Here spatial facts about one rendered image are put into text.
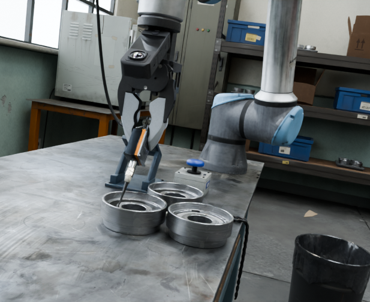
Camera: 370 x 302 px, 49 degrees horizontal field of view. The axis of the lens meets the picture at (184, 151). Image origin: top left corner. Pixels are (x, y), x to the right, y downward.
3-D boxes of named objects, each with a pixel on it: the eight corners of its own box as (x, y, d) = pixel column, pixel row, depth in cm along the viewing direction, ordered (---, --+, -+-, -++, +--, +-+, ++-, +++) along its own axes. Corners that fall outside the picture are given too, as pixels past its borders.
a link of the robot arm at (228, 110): (219, 132, 132) (226, 90, 130) (257, 140, 124) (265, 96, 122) (199, 133, 122) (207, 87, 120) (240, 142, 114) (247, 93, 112)
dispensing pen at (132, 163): (105, 202, 62) (138, 109, 69) (113, 211, 66) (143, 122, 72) (119, 205, 61) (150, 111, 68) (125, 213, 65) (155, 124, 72)
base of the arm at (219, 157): (202, 160, 134) (207, 130, 132) (248, 168, 131) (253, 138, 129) (192, 167, 119) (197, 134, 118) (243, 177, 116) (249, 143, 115)
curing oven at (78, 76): (129, 112, 289) (141, 18, 278) (53, 99, 302) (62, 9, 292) (156, 110, 348) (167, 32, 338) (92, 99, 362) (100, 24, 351)
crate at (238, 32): (276, 52, 435) (279, 31, 431) (277, 48, 398) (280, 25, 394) (227, 46, 444) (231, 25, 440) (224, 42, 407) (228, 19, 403)
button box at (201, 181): (203, 199, 88) (206, 177, 87) (171, 192, 89) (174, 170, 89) (210, 190, 96) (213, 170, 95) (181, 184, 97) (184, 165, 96)
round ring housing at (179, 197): (136, 211, 73) (138, 189, 73) (157, 198, 83) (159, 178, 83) (191, 225, 70) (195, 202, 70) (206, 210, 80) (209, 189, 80)
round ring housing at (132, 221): (105, 237, 60) (108, 210, 59) (94, 213, 69) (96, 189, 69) (172, 236, 64) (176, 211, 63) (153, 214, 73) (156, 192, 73)
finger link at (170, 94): (176, 123, 67) (177, 69, 66) (173, 123, 66) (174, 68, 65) (148, 121, 68) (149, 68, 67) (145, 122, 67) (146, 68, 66)
